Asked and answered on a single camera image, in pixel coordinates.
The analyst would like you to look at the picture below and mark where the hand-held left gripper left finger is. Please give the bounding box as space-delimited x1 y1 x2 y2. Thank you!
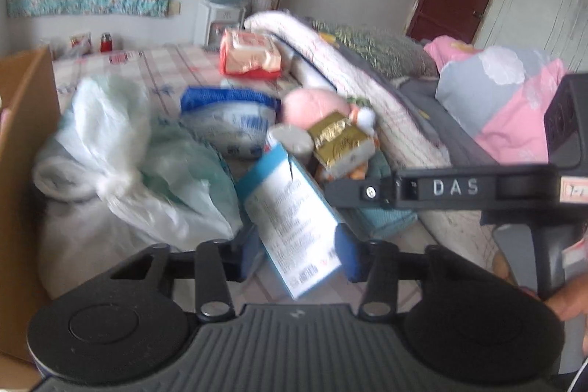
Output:
110 224 266 325

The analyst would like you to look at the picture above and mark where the white water dispenser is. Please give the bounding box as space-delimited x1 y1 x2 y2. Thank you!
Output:
193 1 247 49

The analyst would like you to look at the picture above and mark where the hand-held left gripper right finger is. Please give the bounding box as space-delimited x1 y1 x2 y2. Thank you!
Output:
334 224 478 324

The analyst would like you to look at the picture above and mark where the pink and grey patchwork pillow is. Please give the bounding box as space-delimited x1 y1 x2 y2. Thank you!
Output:
434 45 567 167

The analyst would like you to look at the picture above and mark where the white plastic bag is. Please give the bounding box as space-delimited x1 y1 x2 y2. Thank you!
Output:
33 74 245 298

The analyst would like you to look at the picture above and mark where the checkered floral bed sheet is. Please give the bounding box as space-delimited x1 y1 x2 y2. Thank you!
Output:
50 43 426 305

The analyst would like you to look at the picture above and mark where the blue and white carton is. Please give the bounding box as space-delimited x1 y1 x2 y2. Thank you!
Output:
236 143 344 300

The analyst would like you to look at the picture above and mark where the white stitched quilt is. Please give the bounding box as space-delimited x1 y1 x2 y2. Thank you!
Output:
243 10 494 264

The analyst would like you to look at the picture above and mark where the person's right hand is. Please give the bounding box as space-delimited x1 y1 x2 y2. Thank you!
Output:
546 276 588 357

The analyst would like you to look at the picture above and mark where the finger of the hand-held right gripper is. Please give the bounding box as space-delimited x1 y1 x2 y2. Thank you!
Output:
325 176 401 210

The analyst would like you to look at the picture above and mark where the blue and white tissue packet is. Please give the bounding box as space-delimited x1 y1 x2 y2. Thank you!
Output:
179 86 282 159

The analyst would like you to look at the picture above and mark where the green leaf print pillow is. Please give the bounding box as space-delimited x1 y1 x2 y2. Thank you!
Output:
312 19 440 81

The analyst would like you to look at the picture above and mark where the orange wet wipes pack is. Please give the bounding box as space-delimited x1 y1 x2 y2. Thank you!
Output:
219 28 283 80

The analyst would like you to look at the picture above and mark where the gold box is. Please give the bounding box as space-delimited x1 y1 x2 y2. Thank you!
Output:
307 113 376 169

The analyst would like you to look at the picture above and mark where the pink plush toy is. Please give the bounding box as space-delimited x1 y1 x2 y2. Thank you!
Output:
279 88 383 182

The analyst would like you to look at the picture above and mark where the brown cardboard box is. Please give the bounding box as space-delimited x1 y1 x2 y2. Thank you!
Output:
0 47 61 367

